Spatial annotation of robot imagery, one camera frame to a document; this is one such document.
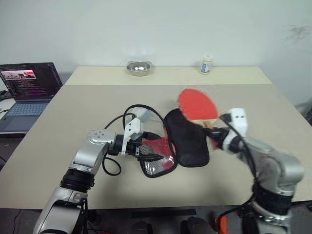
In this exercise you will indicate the orange robot part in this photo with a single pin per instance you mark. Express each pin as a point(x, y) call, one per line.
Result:
point(221, 226)

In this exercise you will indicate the dark rounded shape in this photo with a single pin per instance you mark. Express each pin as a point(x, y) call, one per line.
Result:
point(197, 225)

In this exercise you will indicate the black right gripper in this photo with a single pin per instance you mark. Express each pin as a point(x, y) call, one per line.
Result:
point(220, 139)

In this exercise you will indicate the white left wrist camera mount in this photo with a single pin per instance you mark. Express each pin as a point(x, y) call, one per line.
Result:
point(132, 129)

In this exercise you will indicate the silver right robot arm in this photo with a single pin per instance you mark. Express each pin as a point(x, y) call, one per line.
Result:
point(273, 170)

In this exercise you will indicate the black paddle case with mesh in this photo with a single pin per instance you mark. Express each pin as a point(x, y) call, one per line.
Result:
point(187, 143)

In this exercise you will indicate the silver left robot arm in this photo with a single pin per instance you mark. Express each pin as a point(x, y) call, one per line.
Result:
point(84, 156)

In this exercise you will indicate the red table tennis paddle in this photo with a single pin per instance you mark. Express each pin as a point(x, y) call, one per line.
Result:
point(197, 103)

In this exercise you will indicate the black table frame bar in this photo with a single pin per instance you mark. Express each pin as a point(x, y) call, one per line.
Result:
point(163, 213)

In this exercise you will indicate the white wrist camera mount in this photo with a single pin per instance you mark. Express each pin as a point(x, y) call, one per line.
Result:
point(239, 122)
point(132, 129)

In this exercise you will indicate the dark object beside table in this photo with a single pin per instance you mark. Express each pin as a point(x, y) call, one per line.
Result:
point(304, 109)

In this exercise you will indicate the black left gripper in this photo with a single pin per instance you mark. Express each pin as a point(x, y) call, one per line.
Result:
point(134, 147)

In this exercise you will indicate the small white plastic bottle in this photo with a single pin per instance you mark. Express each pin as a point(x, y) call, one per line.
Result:
point(206, 65)

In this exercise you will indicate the open blue laptop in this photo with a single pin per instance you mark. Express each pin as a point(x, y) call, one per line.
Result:
point(26, 97)

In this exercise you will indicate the stainless steel bowl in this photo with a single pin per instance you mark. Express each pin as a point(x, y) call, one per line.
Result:
point(139, 68)

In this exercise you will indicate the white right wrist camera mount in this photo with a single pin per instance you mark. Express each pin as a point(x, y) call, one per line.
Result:
point(239, 122)

